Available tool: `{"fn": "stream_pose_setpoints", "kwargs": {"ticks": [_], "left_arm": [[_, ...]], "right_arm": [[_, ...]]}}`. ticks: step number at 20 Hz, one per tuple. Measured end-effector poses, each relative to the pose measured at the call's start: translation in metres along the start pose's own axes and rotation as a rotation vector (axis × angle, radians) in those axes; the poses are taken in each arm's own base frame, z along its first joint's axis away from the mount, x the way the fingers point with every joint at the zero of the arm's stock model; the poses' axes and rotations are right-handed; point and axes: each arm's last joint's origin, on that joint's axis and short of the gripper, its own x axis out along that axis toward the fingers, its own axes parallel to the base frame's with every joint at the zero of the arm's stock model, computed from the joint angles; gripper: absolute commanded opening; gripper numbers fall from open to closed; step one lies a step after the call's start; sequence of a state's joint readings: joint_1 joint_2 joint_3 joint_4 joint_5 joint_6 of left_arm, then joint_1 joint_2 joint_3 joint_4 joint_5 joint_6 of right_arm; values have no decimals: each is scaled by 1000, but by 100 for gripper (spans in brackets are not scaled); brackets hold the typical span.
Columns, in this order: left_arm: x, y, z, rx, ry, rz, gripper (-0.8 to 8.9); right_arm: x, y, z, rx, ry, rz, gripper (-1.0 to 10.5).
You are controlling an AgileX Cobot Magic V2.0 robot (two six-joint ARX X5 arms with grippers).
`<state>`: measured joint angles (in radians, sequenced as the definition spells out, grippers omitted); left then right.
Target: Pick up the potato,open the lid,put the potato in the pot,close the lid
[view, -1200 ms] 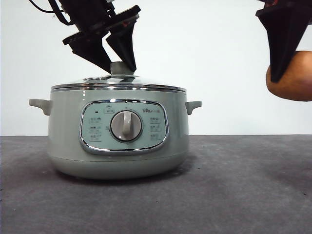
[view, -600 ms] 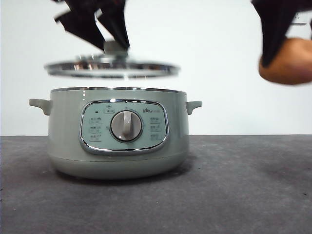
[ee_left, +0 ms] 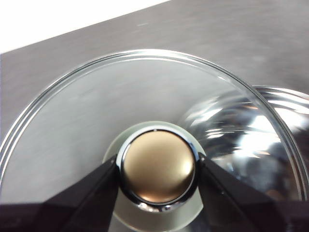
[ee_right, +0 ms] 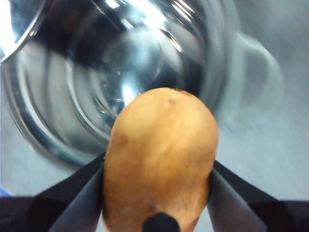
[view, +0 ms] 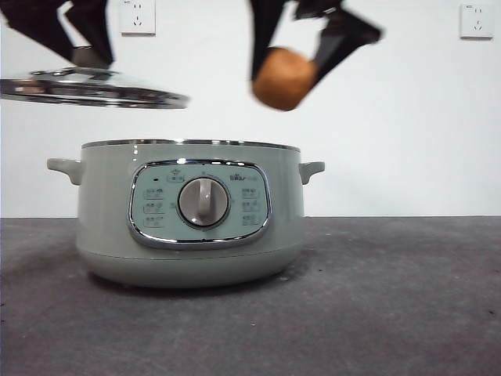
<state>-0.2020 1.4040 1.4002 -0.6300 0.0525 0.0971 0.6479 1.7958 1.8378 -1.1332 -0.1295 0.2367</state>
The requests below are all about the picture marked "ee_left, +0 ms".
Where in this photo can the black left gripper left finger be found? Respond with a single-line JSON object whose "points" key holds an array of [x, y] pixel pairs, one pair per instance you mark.
{"points": [[72, 212]]}

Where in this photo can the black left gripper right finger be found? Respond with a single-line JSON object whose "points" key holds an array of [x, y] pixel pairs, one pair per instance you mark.
{"points": [[236, 210]]}

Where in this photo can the pale green electric cooking pot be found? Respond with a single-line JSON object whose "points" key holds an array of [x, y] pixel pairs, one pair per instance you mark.
{"points": [[299, 113]]}

